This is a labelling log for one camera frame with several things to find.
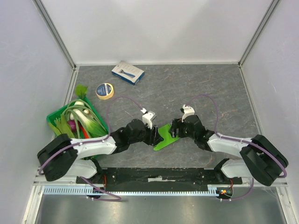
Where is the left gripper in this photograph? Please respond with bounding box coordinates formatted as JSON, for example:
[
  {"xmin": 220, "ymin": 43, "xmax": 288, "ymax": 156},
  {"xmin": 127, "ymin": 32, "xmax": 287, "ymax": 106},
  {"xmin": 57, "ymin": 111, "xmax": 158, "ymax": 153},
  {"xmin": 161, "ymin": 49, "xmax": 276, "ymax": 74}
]
[{"xmin": 129, "ymin": 120, "xmax": 164, "ymax": 146}]

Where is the green paper box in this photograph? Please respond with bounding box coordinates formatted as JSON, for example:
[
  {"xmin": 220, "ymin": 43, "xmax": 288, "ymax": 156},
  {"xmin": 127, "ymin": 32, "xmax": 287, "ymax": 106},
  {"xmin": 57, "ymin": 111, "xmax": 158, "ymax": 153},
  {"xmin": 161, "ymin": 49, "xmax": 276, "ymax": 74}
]
[{"xmin": 153, "ymin": 124, "xmax": 179, "ymax": 151}]

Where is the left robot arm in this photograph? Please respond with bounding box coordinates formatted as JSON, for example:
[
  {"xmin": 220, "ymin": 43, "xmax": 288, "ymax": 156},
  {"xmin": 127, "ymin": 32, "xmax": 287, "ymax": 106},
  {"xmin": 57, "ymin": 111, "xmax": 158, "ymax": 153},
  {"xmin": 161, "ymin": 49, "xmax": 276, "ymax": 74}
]
[{"xmin": 37, "ymin": 119, "xmax": 164, "ymax": 183}]

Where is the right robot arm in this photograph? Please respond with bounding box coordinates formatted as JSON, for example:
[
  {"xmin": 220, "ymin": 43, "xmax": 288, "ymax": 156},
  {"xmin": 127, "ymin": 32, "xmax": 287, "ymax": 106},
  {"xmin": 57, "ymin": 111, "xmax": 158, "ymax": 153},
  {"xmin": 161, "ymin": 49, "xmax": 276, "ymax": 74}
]
[{"xmin": 169, "ymin": 115, "xmax": 289, "ymax": 186}]

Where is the white razor box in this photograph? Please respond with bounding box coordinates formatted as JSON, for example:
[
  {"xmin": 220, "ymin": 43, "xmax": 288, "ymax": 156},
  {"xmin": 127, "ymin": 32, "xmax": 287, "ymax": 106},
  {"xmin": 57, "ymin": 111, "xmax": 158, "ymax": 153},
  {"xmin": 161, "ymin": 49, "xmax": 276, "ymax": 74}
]
[{"xmin": 111, "ymin": 61, "xmax": 145, "ymax": 85}]

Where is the toy bok choy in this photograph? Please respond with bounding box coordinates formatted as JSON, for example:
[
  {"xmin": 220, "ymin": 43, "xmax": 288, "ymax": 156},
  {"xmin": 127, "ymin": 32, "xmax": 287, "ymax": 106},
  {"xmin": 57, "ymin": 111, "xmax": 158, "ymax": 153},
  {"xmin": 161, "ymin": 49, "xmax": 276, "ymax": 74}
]
[{"xmin": 81, "ymin": 116, "xmax": 108, "ymax": 138}]

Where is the masking tape roll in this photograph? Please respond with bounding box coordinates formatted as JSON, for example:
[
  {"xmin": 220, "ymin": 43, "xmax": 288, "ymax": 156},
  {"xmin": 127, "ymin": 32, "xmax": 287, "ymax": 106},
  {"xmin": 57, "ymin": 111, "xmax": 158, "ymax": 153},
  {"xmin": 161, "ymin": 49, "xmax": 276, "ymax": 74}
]
[{"xmin": 96, "ymin": 83, "xmax": 114, "ymax": 100}]

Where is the orange toy carrot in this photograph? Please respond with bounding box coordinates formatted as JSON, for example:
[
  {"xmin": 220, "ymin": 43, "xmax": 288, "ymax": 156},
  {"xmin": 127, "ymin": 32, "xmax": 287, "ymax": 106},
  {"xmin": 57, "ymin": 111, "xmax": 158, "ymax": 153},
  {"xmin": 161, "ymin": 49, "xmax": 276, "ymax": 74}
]
[{"xmin": 80, "ymin": 127, "xmax": 90, "ymax": 139}]

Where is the white toy radish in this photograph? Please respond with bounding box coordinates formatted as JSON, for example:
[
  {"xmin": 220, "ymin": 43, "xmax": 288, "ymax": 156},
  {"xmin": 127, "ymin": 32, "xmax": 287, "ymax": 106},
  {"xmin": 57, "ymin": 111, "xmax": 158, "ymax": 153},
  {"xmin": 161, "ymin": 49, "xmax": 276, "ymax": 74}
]
[{"xmin": 74, "ymin": 99, "xmax": 86, "ymax": 108}]

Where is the purple toy onion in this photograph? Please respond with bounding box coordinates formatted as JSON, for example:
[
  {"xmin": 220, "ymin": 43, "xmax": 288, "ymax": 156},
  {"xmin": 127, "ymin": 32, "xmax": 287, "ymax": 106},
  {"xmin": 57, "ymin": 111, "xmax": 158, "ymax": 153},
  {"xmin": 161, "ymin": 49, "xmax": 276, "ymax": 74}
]
[{"xmin": 67, "ymin": 120, "xmax": 78, "ymax": 132}]

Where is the toy green leaf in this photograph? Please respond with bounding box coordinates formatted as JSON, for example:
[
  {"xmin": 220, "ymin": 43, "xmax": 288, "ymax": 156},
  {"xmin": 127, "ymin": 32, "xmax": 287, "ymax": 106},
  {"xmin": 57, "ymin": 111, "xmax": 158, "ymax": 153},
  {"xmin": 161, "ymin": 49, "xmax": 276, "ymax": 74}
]
[{"xmin": 75, "ymin": 84, "xmax": 88, "ymax": 99}]

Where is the green plastic basket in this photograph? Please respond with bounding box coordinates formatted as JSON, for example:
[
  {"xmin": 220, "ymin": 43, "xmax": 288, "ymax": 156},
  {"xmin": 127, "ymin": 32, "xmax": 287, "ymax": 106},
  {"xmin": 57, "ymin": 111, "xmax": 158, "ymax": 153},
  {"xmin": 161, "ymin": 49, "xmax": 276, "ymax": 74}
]
[{"xmin": 46, "ymin": 98, "xmax": 108, "ymax": 139}]

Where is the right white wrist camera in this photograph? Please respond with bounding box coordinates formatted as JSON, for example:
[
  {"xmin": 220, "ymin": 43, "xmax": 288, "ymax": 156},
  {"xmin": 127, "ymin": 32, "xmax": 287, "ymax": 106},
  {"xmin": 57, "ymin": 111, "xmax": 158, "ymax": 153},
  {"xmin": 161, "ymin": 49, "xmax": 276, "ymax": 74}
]
[{"xmin": 181, "ymin": 105, "xmax": 195, "ymax": 122}]

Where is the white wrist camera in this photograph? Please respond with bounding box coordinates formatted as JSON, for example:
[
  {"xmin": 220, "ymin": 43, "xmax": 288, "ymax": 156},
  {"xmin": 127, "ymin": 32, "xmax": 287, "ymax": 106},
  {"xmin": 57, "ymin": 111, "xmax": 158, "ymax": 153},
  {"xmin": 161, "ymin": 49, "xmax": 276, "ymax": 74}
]
[
  {"xmin": 181, "ymin": 105, "xmax": 195, "ymax": 122},
  {"xmin": 141, "ymin": 108, "xmax": 156, "ymax": 129}
]

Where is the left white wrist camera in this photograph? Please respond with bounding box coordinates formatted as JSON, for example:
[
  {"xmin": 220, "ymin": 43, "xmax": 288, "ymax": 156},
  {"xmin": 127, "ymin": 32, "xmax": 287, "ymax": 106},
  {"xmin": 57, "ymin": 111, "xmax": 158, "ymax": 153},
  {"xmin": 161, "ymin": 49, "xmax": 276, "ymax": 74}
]
[{"xmin": 141, "ymin": 108, "xmax": 156, "ymax": 129}]

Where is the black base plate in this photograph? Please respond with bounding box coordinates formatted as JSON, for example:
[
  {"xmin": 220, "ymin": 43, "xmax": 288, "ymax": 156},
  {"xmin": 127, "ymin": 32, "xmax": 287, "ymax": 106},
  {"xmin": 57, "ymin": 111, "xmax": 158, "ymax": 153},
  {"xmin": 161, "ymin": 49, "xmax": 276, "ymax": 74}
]
[{"xmin": 88, "ymin": 168, "xmax": 242, "ymax": 187}]

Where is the slotted cable duct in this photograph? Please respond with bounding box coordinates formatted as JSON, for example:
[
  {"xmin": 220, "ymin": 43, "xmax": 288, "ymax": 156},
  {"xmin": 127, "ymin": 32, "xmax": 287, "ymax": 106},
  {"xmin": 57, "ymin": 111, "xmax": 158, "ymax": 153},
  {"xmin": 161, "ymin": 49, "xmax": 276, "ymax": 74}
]
[{"xmin": 43, "ymin": 186, "xmax": 220, "ymax": 196}]

